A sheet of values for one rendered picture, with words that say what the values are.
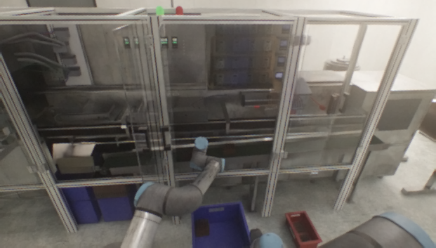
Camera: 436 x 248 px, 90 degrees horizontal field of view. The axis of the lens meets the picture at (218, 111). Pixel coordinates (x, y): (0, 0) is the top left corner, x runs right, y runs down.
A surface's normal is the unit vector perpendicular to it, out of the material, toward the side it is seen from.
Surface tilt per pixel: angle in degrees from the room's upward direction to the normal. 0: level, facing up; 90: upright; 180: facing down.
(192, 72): 90
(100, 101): 90
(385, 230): 13
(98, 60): 90
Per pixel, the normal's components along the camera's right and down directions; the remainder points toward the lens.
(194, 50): 0.11, 0.47
